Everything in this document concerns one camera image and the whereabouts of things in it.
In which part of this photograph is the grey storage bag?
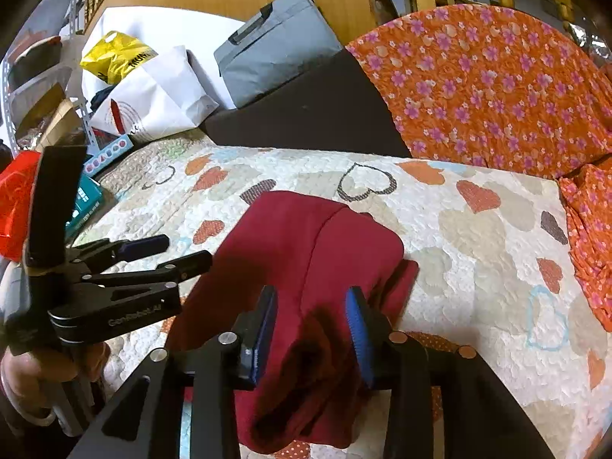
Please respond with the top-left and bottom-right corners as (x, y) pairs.
(214, 0), (342, 108)

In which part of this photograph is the left hand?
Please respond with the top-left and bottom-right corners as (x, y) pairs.
(1, 342), (110, 426)

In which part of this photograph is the white quilt with hearts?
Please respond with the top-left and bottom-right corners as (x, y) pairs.
(77, 134), (611, 458)

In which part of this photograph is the black mattress cushion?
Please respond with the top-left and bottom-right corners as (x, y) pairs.
(200, 50), (411, 158)

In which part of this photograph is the yellow plastic bag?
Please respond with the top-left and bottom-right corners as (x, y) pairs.
(80, 31), (158, 85)

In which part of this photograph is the dark red small garment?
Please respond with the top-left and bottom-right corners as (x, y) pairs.
(166, 191), (418, 454)

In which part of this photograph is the teal box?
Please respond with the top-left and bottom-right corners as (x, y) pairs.
(65, 175), (104, 238)

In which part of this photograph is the orange floral cloth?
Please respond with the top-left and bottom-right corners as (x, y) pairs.
(347, 4), (611, 327)

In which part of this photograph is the red plastic bag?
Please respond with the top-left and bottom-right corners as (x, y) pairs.
(0, 151), (41, 262)

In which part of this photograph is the white paper bag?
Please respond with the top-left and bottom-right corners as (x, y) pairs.
(83, 6), (243, 143)

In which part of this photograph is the white box with dots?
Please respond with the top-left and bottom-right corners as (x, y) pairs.
(83, 135), (134, 177)

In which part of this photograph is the white wire shelf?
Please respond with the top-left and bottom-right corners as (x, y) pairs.
(1, 0), (99, 155)

